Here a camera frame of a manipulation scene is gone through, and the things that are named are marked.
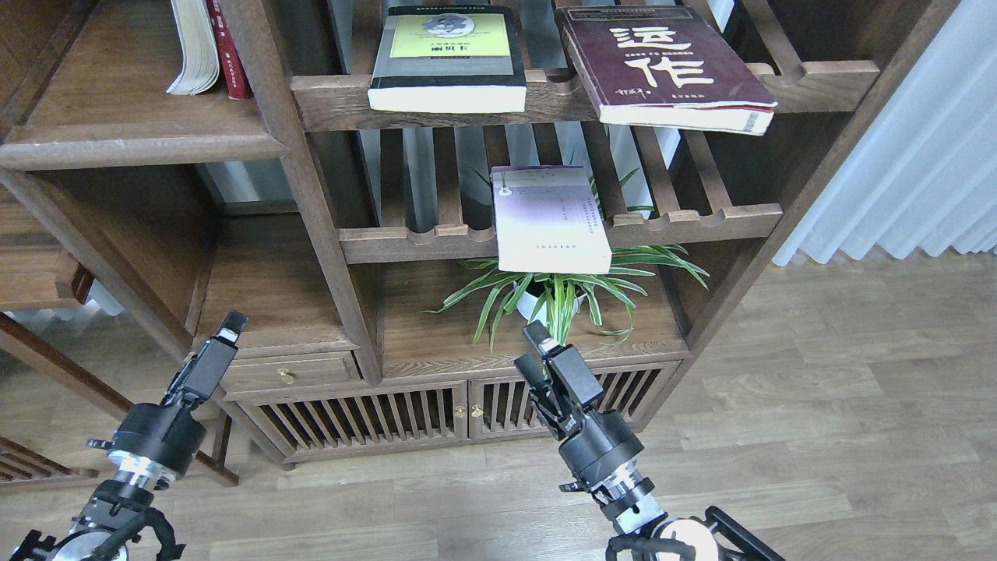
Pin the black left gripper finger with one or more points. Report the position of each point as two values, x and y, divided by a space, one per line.
232 327

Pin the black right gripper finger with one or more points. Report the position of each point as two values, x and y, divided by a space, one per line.
532 370
539 337

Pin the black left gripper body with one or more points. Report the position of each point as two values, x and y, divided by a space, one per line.
155 444

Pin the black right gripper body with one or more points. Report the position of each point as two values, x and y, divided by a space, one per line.
594 444

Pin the pale pink white book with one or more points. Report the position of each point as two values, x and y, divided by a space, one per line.
547 221

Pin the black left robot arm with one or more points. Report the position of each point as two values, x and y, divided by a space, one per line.
115 514

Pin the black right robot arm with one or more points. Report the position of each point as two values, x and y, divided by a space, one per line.
650 533

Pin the white plant pot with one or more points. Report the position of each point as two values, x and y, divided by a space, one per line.
540 302

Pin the green spider plant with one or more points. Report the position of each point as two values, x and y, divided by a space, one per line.
610 296

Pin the dark wooden bookshelf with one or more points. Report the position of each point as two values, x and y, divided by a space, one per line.
335 227

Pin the red upright book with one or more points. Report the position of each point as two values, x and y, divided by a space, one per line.
231 68

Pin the cream-paged upright book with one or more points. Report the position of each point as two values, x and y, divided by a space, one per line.
200 67

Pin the yellow and black book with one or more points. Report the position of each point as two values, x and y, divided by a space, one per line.
449 59

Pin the maroon book with white characters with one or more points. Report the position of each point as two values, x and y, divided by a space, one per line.
663 65

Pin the white sheer curtain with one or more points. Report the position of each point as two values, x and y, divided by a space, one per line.
924 175

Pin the wooden side furniture frame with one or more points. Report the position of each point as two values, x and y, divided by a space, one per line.
37 273

